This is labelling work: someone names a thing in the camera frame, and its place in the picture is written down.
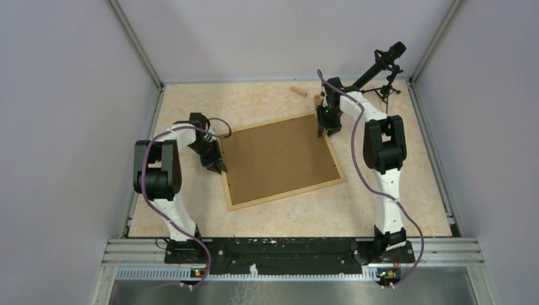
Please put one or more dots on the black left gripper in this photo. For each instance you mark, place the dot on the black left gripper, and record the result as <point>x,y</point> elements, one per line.
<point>218,165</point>

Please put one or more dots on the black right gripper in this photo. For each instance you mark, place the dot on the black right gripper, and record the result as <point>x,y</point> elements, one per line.
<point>330,129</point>

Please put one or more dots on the light wooden picture frame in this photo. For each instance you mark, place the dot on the light wooden picture frame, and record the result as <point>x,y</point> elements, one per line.
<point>286,193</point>

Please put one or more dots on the brown cardboard backing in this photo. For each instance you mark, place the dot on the brown cardboard backing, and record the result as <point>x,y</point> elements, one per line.
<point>278,162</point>

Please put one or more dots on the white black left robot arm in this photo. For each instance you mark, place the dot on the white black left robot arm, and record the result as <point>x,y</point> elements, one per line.
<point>157,177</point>

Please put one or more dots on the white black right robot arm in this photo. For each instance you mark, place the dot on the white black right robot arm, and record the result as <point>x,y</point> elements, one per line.
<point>378,151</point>

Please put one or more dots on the upright wooden block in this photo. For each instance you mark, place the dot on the upright wooden block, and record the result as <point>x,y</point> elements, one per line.
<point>318,101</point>

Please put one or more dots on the flat wooden block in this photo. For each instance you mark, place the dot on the flat wooden block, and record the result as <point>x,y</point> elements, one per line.
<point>299,91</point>

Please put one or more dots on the black microphone tripod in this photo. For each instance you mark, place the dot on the black microphone tripod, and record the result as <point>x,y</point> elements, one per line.
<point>383,92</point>

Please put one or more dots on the black microphone orange tip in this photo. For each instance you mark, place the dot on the black microphone orange tip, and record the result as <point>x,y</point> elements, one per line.
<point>384,61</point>

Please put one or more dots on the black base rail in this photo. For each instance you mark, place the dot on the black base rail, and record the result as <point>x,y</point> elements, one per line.
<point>286,256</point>

